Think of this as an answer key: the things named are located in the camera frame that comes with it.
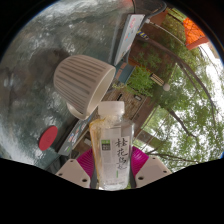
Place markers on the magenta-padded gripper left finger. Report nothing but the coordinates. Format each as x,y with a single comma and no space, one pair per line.
71,171

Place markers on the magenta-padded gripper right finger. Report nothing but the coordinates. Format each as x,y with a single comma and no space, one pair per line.
151,171

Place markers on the clear plastic drink bottle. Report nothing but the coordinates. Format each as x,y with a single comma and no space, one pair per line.
111,150

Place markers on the dark laptop with stickers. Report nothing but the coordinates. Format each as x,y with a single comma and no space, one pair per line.
75,136

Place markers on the flat round red coaster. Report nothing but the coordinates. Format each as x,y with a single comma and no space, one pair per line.
48,138

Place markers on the large forked tree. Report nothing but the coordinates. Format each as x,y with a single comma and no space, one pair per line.
181,121

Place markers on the white ribbed mug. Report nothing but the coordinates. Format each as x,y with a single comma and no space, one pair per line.
80,81

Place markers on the potted plant in teal pot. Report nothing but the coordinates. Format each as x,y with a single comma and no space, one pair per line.
141,81

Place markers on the blue yellow striped bollard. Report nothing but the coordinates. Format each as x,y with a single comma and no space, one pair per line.
142,35

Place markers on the orange canopy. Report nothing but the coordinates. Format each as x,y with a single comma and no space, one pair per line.
195,33

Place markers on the grey wicker chair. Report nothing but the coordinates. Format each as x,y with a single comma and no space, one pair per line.
150,8

